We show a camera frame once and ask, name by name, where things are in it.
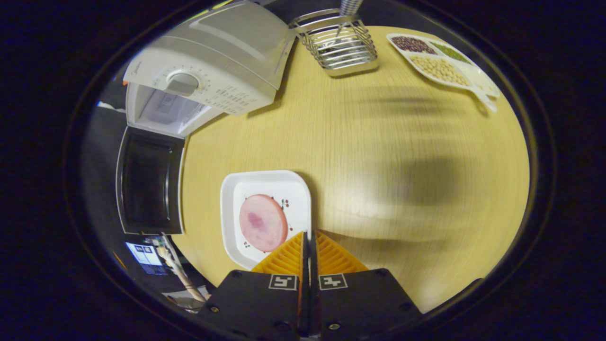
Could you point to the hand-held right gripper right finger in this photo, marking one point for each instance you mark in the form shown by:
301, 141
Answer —
364, 303

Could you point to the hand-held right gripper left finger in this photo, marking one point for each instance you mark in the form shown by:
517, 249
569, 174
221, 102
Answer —
255, 303

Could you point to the pink ham slice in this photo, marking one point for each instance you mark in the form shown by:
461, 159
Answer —
262, 222

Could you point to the white square plate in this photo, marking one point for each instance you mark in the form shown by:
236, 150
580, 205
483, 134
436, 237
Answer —
265, 182

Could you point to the white microwave oven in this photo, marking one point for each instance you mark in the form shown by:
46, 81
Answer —
227, 52

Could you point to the lit computer screen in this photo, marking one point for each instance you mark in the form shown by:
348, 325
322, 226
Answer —
147, 255

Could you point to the white divided bean dish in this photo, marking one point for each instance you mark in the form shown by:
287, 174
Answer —
440, 68

